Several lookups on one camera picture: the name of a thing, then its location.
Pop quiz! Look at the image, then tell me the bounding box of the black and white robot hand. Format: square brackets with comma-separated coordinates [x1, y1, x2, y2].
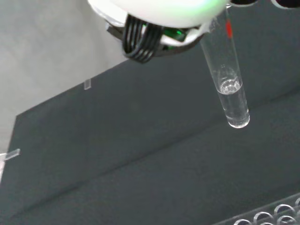
[87, 0, 300, 65]

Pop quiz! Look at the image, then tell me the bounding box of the clear acrylic test tube rack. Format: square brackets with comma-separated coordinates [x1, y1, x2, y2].
[212, 192, 300, 225]

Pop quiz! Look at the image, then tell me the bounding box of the black bench cloth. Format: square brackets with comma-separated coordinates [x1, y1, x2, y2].
[0, 3, 300, 225]

